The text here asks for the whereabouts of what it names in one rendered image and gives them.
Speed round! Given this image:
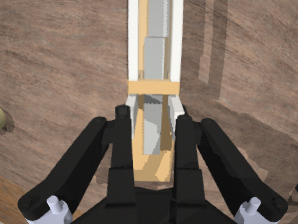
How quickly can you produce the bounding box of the cream roll of masking tape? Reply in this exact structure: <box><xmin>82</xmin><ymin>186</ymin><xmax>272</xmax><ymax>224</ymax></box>
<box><xmin>0</xmin><ymin>108</ymin><xmax>6</xmax><ymax>130</ymax></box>

